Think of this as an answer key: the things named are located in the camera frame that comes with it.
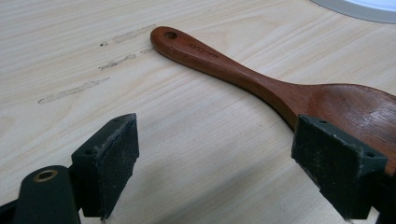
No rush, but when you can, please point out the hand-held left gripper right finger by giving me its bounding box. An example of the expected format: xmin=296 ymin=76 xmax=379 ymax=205
xmin=290 ymin=114 xmax=389 ymax=221

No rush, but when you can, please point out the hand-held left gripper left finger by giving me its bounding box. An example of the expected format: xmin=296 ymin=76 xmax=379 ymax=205
xmin=70 ymin=112 xmax=140 ymax=221

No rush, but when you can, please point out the brown wooden spoon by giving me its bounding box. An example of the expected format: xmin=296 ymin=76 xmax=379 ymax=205
xmin=149 ymin=25 xmax=396 ymax=176

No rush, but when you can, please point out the white plate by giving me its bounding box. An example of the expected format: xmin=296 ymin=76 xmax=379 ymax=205
xmin=309 ymin=0 xmax=396 ymax=24

